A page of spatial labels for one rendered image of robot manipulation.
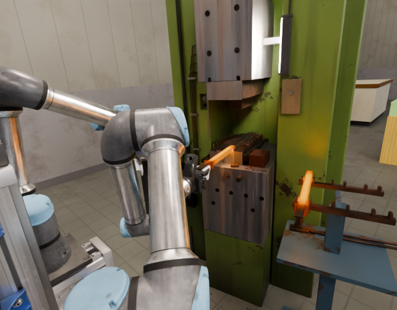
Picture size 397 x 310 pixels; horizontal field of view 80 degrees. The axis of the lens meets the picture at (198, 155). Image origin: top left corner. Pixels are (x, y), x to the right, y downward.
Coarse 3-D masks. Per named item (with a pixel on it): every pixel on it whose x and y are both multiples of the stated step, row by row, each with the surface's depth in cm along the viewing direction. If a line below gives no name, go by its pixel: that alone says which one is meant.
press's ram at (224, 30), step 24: (216, 0) 112; (240, 0) 107; (264, 0) 120; (216, 24) 116; (240, 24) 110; (264, 24) 124; (216, 48) 119; (240, 48) 114; (264, 48) 128; (216, 72) 123; (240, 72) 117; (264, 72) 133
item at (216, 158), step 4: (228, 148) 132; (232, 148) 133; (220, 152) 126; (224, 152) 126; (228, 152) 129; (216, 156) 119; (220, 156) 120; (224, 156) 124; (212, 160) 114; (216, 160) 116; (204, 164) 108; (208, 164) 109; (212, 164) 110; (196, 168) 104; (200, 168) 104; (212, 168) 111
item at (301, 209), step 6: (306, 174) 110; (312, 174) 110; (306, 180) 104; (306, 186) 98; (300, 192) 94; (306, 192) 94; (300, 198) 90; (306, 198) 89; (294, 204) 85; (300, 204) 84; (306, 204) 85; (294, 210) 85; (300, 210) 80; (306, 210) 83; (294, 216) 77; (300, 216) 77; (300, 222) 79; (300, 228) 78
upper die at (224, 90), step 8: (248, 80) 126; (256, 80) 139; (208, 88) 128; (216, 88) 126; (224, 88) 124; (232, 88) 122; (240, 88) 120; (248, 88) 128; (256, 88) 140; (208, 96) 129; (216, 96) 127; (224, 96) 125; (232, 96) 123; (240, 96) 121; (248, 96) 129
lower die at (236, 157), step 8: (232, 136) 169; (240, 136) 164; (256, 136) 160; (224, 144) 151; (232, 144) 142; (240, 144) 141; (248, 144) 143; (216, 152) 138; (232, 152) 132; (240, 152) 130; (224, 160) 137; (232, 160) 134; (240, 160) 132
